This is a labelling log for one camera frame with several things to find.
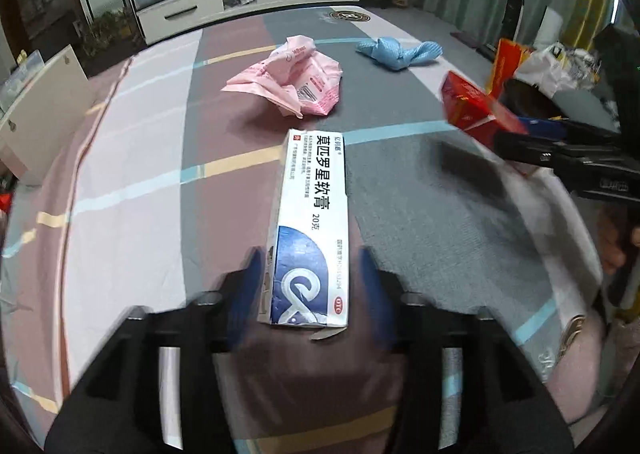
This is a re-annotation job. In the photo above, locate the white blue ointment box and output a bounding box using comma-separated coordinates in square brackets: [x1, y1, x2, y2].
[257, 129, 349, 330]

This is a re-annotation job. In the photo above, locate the white plastic shopping bag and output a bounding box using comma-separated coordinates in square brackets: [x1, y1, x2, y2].
[514, 42, 600, 99]

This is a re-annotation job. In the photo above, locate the person's right hand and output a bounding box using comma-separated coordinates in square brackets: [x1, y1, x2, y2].
[597, 206, 639, 275]

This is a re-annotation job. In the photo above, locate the red paper shopping bag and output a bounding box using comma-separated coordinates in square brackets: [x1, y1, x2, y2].
[487, 38, 533, 99]

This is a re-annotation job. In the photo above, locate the large potted plant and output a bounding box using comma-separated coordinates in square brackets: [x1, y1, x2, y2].
[80, 9, 141, 58]

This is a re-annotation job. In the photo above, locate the red cigarette box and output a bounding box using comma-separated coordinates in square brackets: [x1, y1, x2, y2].
[440, 72, 528, 148]

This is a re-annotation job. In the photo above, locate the blue knotted cloth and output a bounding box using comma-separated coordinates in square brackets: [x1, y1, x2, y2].
[356, 37, 442, 72]

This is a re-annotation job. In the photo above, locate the pink plastic wrapper bag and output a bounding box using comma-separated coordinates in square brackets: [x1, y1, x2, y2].
[221, 35, 343, 119]

